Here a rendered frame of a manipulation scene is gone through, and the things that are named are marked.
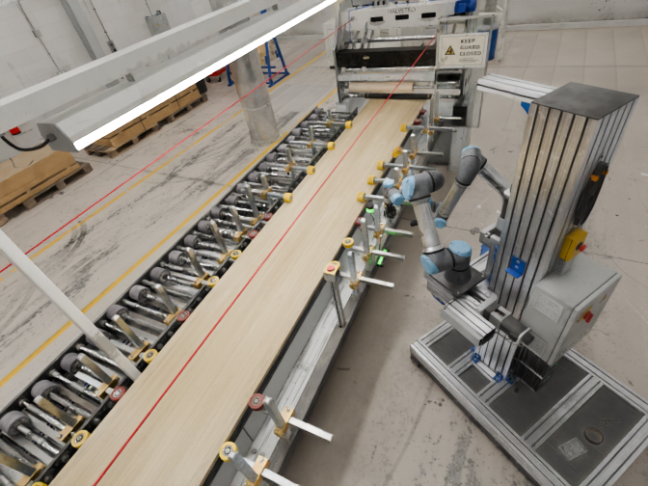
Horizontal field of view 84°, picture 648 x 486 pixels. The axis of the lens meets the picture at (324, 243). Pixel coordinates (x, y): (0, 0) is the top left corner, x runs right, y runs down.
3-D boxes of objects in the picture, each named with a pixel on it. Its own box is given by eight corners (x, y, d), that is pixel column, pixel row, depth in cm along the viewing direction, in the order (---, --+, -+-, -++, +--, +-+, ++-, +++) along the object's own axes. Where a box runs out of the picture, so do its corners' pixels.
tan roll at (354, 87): (460, 91, 411) (461, 79, 403) (458, 94, 403) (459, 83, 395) (344, 90, 469) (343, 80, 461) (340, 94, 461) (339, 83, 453)
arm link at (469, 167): (484, 171, 195) (445, 231, 231) (484, 160, 203) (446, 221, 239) (463, 163, 196) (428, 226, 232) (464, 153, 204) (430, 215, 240)
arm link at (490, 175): (517, 220, 222) (453, 165, 211) (516, 205, 232) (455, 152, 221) (535, 209, 214) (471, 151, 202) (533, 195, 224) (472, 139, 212)
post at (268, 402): (294, 438, 193) (272, 397, 162) (291, 445, 191) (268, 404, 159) (288, 435, 195) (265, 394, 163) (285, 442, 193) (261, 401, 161)
